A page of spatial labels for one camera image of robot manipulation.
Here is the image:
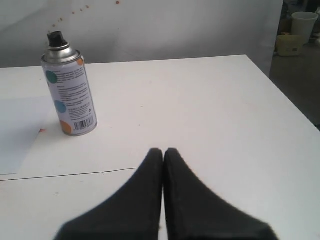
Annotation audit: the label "white backdrop sheet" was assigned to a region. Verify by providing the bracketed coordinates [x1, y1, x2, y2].
[0, 0, 283, 70]

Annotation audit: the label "white plastic bucket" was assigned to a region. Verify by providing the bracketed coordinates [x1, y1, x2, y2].
[291, 11, 319, 45]

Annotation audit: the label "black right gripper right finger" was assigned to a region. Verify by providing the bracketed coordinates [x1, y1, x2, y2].
[163, 148, 277, 240]

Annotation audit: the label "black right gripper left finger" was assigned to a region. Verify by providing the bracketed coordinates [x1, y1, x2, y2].
[55, 148, 163, 240]

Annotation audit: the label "beige cardboard box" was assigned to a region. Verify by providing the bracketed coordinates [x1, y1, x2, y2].
[275, 35, 304, 57]

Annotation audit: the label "white paper sheet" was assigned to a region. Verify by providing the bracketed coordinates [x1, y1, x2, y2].
[0, 96, 53, 175]

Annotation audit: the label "white spray paint can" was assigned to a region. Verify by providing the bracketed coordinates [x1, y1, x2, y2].
[41, 31, 98, 136]

